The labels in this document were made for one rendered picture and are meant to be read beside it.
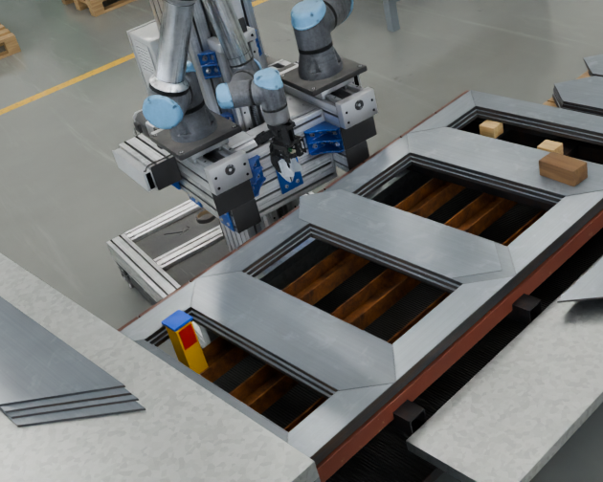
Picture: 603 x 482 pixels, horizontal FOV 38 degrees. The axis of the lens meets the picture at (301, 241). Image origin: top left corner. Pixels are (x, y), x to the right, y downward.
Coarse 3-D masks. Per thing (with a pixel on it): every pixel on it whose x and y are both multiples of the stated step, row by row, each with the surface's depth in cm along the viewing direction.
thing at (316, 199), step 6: (324, 192) 269; (330, 192) 268; (312, 198) 268; (318, 198) 267; (324, 198) 266; (300, 204) 267; (306, 204) 266; (312, 204) 265; (318, 204) 264; (300, 210) 264; (306, 210) 263; (300, 216) 261
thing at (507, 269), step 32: (544, 128) 277; (576, 128) 269; (416, 160) 277; (512, 192) 252; (544, 192) 245; (576, 224) 230; (384, 256) 237; (544, 256) 223; (448, 288) 222; (512, 288) 217; (192, 320) 235; (256, 352) 217; (320, 384) 201
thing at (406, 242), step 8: (416, 224) 244; (424, 224) 243; (432, 224) 243; (440, 224) 242; (408, 232) 242; (416, 232) 241; (424, 232) 240; (432, 232) 239; (392, 240) 240; (400, 240) 240; (408, 240) 239; (416, 240) 238; (424, 240) 237; (384, 248) 238; (392, 248) 237; (400, 248) 237; (408, 248) 236; (400, 256) 233
